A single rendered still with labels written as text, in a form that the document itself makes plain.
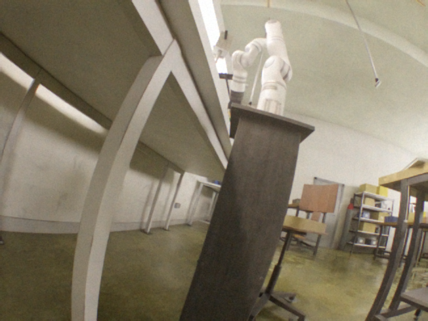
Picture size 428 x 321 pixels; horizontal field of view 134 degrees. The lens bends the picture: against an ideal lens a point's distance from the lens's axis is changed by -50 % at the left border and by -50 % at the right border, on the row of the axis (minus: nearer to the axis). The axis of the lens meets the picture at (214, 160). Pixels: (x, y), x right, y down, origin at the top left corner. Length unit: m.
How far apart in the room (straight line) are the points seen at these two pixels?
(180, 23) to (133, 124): 0.22
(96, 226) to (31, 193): 0.98
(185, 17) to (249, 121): 0.31
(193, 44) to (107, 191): 0.33
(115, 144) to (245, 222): 0.34
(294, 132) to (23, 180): 1.30
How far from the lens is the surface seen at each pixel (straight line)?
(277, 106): 0.61
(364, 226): 6.39
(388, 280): 1.20
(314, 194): 1.45
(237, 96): 0.95
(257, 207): 0.46
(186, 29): 0.39
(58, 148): 1.27
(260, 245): 0.48
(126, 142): 0.31
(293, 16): 3.53
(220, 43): 0.72
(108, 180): 0.30
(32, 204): 1.30
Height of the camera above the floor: 0.59
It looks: 12 degrees up
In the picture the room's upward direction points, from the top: 17 degrees clockwise
